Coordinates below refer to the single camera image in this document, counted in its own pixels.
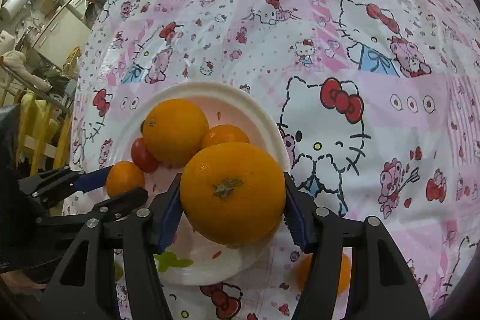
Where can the white cabinet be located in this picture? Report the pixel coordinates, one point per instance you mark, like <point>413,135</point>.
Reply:
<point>64,32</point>

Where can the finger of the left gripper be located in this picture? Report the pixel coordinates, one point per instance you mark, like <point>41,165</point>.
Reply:
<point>107,211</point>
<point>51,187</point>

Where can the green grape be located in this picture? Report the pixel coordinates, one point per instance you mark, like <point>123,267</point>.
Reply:
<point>118,271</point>

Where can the Hello Kitty pink bedsheet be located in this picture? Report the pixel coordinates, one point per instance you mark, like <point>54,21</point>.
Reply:
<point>376,101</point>

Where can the small orange mandarin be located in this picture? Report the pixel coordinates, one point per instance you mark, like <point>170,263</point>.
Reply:
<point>225,133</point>

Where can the pink strawberry plate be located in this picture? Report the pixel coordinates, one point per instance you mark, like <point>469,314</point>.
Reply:
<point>192,259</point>

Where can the red cherry tomato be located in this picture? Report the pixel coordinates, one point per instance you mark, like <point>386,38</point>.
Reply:
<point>142,158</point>

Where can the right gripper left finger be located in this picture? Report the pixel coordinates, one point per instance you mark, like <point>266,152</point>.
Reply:
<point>83,285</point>

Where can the yellow wooden rail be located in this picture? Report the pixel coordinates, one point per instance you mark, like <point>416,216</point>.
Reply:
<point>44,134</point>

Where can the large orange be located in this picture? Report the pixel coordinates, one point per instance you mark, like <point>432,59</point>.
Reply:
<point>173,131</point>

